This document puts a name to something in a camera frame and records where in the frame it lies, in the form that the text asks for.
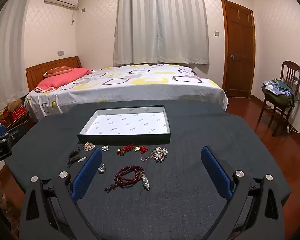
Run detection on white striped curtain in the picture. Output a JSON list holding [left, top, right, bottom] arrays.
[[113, 0, 210, 66]]

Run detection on dark green tray box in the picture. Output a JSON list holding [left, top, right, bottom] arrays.
[[77, 105, 171, 145]]

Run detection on pink pillows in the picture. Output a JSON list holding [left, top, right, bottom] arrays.
[[34, 67, 92, 92]]

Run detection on wooden headboard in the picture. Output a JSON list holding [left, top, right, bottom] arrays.
[[25, 56, 82, 93]]

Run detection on dark red bead bracelet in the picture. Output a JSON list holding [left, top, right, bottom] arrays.
[[104, 165, 145, 192]]

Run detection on pearl brooch with chain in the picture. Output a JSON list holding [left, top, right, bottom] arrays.
[[141, 147, 169, 163]]

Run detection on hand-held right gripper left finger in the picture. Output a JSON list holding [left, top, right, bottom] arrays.
[[19, 147, 103, 240]]

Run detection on pile of clothes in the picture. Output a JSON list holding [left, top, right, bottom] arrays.
[[262, 79, 297, 108]]

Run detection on orange pillow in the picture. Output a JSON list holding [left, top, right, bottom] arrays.
[[42, 66, 73, 78]]

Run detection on wooden door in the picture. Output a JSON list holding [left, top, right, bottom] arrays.
[[221, 0, 256, 98]]

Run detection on wooden chair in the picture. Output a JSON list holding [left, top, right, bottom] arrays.
[[257, 60, 300, 137]]

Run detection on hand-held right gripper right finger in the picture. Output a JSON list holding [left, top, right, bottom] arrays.
[[201, 145, 287, 240]]

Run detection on brown teddy bear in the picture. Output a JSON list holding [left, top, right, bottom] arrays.
[[6, 98, 22, 112]]

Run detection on bed with patterned sheet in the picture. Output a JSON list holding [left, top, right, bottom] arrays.
[[24, 64, 229, 124]]

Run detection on dark grey tablecloth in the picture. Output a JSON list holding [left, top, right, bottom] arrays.
[[4, 100, 292, 240]]

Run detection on crystal hair clip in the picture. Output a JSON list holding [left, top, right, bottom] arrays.
[[142, 175, 151, 191]]

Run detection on dark wooden nightstand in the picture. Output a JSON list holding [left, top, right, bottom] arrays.
[[0, 110, 38, 142]]

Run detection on red gift box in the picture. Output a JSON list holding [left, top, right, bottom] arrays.
[[10, 105, 26, 121]]

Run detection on black cord pendant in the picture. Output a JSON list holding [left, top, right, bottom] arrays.
[[66, 149, 82, 168]]

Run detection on red knot gold charm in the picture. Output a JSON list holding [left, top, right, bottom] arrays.
[[116, 144, 135, 156]]

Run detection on sheer white curtain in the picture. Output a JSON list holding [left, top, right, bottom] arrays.
[[0, 0, 32, 120]]

